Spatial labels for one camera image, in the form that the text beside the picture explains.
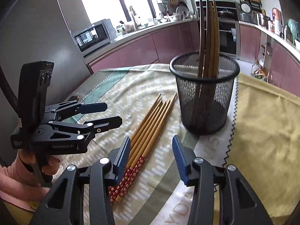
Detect pink left sleeve forearm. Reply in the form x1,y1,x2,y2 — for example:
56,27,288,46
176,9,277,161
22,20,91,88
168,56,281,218
1,155,49,212

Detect chrome kitchen faucet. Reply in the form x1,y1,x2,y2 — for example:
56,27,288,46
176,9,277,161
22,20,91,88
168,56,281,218
129,6,138,31

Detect left hand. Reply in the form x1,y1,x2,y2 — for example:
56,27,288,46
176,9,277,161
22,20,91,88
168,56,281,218
18,149,61,187

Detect patterned beige green tablecloth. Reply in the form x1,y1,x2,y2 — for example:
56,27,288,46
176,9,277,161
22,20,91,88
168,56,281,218
61,64,238,224

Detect wooden chopstick in holder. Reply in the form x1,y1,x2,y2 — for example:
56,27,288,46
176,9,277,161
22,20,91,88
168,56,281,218
203,0,214,78
193,0,205,110
213,0,220,78

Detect black mesh utensil holder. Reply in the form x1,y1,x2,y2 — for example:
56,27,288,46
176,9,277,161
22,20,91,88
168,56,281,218
169,52,240,135

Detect white microwave oven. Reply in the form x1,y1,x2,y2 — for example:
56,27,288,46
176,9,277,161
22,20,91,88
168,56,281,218
74,19,117,56

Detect yellow checked cloth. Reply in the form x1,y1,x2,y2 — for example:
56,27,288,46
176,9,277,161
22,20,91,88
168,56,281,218
227,74,299,224

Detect grey refrigerator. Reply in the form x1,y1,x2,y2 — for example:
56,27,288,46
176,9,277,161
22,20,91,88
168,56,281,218
0,0,95,167

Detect plastic oil bottle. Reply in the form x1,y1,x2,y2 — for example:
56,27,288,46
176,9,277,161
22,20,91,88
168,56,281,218
251,60,260,77

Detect steel pot lid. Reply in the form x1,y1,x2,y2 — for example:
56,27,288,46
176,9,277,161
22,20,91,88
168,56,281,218
175,5,189,16

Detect black wok with lid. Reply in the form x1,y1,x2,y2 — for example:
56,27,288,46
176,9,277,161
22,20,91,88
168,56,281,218
218,9,234,19

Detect black built-in oven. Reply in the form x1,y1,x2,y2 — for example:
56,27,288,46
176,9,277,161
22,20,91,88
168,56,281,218
196,0,241,59

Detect white grey rice cooker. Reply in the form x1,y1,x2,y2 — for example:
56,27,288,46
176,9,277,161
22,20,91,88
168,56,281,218
239,1,253,23

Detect steel stock pot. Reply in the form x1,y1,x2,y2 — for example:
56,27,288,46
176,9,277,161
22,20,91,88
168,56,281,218
256,13,270,29

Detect pink kettle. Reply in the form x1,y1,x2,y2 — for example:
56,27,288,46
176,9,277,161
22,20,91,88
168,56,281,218
271,8,283,23

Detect black left camera box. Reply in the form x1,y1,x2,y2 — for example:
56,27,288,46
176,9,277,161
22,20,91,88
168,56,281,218
17,60,54,133

